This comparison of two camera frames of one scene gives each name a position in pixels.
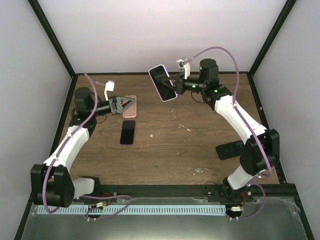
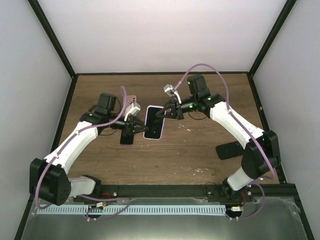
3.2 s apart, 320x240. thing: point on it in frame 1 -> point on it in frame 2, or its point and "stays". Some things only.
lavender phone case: x=163 y=83 -> x=154 y=123
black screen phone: x=166 y=92 -> x=154 y=123
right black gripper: x=179 y=83 -> x=168 y=105
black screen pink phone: x=127 y=132 stays
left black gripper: x=115 y=101 -> x=131 y=122
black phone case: x=230 y=150 stays
